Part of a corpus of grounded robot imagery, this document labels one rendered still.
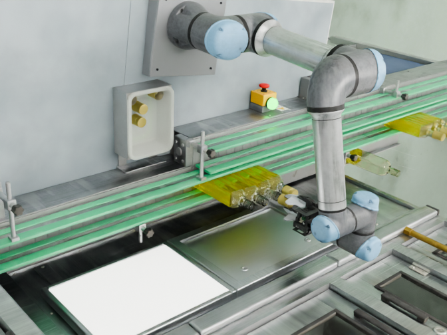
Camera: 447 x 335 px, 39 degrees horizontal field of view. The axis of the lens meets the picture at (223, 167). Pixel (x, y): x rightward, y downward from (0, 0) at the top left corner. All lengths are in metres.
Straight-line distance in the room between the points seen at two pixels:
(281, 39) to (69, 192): 0.78
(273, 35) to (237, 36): 0.11
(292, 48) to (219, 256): 0.67
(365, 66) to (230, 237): 0.74
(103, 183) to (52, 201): 0.19
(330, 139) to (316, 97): 0.11
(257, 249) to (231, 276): 0.18
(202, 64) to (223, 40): 0.29
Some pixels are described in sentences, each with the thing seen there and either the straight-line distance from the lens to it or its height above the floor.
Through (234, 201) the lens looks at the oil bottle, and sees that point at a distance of 2.00.
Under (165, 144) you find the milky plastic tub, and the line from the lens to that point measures 2.08.
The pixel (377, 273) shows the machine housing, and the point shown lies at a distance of 2.05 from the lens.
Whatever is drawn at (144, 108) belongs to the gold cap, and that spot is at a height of 0.81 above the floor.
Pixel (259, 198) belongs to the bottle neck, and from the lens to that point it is 2.02.
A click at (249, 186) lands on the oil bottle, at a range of 2.05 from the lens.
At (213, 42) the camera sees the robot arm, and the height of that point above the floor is 1.01.
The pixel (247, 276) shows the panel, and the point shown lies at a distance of 1.87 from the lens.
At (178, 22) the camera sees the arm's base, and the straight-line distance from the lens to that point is 1.96.
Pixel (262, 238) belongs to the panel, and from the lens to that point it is 2.06.
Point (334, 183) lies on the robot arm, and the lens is 1.64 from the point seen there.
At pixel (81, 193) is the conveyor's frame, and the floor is 0.85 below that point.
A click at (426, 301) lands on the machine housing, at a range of 1.98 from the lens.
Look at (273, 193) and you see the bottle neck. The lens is 2.05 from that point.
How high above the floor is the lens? 2.38
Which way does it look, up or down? 43 degrees down
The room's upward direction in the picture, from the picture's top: 117 degrees clockwise
